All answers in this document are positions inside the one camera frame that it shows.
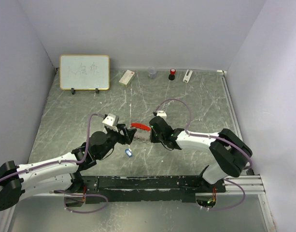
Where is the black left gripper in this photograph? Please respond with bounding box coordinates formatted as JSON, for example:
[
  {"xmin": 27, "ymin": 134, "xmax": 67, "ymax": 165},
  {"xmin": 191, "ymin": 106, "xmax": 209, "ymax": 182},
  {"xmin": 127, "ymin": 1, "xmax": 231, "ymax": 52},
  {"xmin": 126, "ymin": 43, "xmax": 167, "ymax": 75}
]
[{"xmin": 98, "ymin": 123, "xmax": 137, "ymax": 159}]

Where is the red handled key organizer ring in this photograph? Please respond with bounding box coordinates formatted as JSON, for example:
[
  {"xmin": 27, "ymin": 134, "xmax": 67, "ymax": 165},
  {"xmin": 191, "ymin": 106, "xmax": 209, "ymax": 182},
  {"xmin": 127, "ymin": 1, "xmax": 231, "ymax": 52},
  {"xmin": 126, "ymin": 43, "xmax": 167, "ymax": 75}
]
[{"xmin": 129, "ymin": 122, "xmax": 152, "ymax": 144}]

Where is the blue tagged key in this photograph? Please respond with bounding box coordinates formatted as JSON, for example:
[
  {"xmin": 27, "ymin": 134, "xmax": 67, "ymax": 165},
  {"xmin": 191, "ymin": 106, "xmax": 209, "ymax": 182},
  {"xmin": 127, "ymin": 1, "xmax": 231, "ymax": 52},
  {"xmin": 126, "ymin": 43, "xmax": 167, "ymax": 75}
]
[{"xmin": 125, "ymin": 148, "xmax": 133, "ymax": 158}]

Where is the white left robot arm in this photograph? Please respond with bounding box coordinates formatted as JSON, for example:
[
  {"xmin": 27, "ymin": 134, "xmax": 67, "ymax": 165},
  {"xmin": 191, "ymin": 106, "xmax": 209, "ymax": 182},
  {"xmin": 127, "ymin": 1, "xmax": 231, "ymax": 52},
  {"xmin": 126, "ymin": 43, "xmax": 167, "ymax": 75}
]
[{"xmin": 0, "ymin": 124, "xmax": 137, "ymax": 211}]

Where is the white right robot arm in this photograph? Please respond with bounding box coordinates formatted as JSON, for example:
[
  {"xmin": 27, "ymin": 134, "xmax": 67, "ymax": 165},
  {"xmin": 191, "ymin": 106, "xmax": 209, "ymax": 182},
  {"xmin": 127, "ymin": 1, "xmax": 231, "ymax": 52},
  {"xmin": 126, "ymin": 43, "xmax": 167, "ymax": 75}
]
[{"xmin": 149, "ymin": 116, "xmax": 253, "ymax": 192}]

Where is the white cardboard box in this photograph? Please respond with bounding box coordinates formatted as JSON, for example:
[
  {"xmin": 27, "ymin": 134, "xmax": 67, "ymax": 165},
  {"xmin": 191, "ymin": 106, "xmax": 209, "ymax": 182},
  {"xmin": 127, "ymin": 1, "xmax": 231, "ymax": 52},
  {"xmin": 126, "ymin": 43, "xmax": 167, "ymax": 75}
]
[{"xmin": 119, "ymin": 70, "xmax": 135, "ymax": 87}]

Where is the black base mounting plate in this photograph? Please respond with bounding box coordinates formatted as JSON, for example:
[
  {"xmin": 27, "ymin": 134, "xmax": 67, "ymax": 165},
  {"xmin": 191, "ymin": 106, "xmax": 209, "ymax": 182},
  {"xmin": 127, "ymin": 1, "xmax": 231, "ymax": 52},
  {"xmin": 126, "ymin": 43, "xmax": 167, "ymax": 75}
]
[{"xmin": 53, "ymin": 175, "xmax": 227, "ymax": 205}]

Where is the clear jar of paperclips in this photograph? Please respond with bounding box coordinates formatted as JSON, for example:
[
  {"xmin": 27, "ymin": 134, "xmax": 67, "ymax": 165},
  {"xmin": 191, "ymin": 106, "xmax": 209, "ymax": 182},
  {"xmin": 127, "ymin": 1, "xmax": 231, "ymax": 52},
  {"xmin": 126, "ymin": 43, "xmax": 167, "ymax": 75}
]
[{"xmin": 147, "ymin": 66, "xmax": 157, "ymax": 79}]

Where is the red black stamp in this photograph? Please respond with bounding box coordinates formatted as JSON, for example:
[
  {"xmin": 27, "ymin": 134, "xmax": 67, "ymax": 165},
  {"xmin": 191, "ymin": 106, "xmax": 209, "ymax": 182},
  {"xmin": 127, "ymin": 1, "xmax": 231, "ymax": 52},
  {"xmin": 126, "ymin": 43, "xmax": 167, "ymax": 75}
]
[{"xmin": 169, "ymin": 69, "xmax": 176, "ymax": 81}]

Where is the black whiteboard stand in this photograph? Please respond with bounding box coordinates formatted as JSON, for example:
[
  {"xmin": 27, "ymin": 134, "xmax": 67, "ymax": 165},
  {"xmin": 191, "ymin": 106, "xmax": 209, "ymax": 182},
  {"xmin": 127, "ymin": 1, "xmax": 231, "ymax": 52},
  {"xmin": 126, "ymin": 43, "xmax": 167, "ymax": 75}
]
[{"xmin": 71, "ymin": 88, "xmax": 99, "ymax": 95}]

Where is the white stapler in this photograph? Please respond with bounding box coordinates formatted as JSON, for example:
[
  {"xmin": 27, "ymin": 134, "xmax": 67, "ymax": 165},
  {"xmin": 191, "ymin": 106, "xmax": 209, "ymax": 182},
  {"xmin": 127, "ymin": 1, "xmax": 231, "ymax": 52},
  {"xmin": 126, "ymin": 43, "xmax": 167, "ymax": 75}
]
[{"xmin": 183, "ymin": 69, "xmax": 193, "ymax": 83}]

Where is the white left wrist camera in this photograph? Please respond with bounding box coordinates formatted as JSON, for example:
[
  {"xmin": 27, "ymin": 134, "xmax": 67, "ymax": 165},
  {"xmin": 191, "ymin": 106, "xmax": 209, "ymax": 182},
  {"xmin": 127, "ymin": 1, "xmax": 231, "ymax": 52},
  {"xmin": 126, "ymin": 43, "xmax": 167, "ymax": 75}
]
[{"xmin": 102, "ymin": 113, "xmax": 119, "ymax": 131}]

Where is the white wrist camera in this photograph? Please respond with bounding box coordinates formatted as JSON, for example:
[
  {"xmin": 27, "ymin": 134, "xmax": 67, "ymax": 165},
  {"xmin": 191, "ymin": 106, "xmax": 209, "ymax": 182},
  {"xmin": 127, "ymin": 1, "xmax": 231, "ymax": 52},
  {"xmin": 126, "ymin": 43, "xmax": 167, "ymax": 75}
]
[
  {"xmin": 156, "ymin": 110, "xmax": 167, "ymax": 120},
  {"xmin": 102, "ymin": 113, "xmax": 119, "ymax": 131}
]

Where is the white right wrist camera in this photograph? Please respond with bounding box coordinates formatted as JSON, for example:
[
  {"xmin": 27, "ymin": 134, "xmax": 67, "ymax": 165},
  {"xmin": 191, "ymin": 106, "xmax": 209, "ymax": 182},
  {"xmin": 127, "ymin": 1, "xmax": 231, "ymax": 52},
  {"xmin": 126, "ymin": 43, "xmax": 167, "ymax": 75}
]
[{"xmin": 156, "ymin": 110, "xmax": 167, "ymax": 120}]

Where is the small whiteboard yellow frame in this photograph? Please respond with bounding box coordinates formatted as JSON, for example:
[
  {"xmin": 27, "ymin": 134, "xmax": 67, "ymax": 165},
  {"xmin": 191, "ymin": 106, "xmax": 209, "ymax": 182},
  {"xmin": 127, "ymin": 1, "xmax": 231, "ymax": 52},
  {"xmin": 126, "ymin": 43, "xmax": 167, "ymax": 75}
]
[{"xmin": 59, "ymin": 55, "xmax": 110, "ymax": 90}]

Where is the aluminium rail frame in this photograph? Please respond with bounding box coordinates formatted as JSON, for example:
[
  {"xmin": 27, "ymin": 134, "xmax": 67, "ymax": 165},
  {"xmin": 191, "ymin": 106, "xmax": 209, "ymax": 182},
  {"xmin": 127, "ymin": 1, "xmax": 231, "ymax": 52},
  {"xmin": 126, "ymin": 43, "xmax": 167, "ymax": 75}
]
[{"xmin": 216, "ymin": 69, "xmax": 275, "ymax": 232}]

